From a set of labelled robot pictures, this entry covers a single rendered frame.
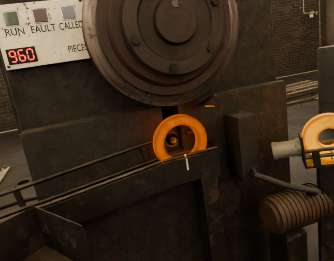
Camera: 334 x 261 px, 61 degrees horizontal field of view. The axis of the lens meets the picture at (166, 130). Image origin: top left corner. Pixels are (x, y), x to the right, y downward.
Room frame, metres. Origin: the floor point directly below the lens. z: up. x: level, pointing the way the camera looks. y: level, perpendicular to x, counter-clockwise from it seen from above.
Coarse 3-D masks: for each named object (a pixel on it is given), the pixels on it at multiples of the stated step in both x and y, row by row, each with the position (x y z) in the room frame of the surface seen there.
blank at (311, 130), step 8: (312, 120) 0.86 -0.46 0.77; (320, 120) 0.85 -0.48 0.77; (328, 120) 0.84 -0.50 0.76; (304, 128) 0.87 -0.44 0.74; (312, 128) 0.86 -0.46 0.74; (320, 128) 0.85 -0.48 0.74; (304, 136) 0.87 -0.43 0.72; (312, 136) 0.86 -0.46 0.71; (304, 144) 0.87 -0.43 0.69; (312, 144) 0.86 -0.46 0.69; (320, 144) 0.85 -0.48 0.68; (320, 152) 0.85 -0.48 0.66; (328, 152) 0.84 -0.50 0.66; (328, 160) 0.84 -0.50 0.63
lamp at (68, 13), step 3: (66, 6) 0.93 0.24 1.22; (69, 6) 0.93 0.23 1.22; (72, 6) 0.93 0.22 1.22; (63, 9) 0.92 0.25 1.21; (66, 9) 0.93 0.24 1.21; (69, 9) 0.93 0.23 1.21; (72, 9) 0.93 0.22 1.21; (63, 12) 0.92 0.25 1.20; (66, 12) 0.93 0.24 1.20; (69, 12) 0.93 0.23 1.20; (72, 12) 0.93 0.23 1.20; (63, 15) 0.92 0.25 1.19; (66, 15) 0.93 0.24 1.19; (69, 15) 0.93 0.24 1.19; (72, 15) 0.93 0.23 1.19; (75, 15) 0.93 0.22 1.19; (66, 18) 0.93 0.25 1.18; (69, 18) 0.93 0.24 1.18; (72, 18) 0.93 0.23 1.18
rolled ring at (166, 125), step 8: (168, 120) 0.88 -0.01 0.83; (176, 120) 0.89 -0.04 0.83; (184, 120) 0.90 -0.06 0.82; (192, 120) 0.90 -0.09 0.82; (160, 128) 0.88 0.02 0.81; (168, 128) 0.88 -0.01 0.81; (192, 128) 0.91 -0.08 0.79; (200, 128) 0.91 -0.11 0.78; (160, 136) 0.87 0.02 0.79; (200, 136) 0.91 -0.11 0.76; (160, 144) 0.87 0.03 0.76; (200, 144) 0.91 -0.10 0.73; (160, 152) 0.87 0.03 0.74; (160, 160) 0.87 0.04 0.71
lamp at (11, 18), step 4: (4, 12) 0.88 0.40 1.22; (8, 12) 0.89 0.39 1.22; (12, 12) 0.89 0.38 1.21; (16, 12) 0.89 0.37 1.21; (4, 16) 0.88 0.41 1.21; (8, 16) 0.88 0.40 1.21; (12, 16) 0.89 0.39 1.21; (16, 16) 0.89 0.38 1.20; (8, 20) 0.88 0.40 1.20; (12, 20) 0.89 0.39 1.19; (16, 20) 0.89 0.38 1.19; (8, 24) 0.88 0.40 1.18; (12, 24) 0.89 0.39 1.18; (16, 24) 0.89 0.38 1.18
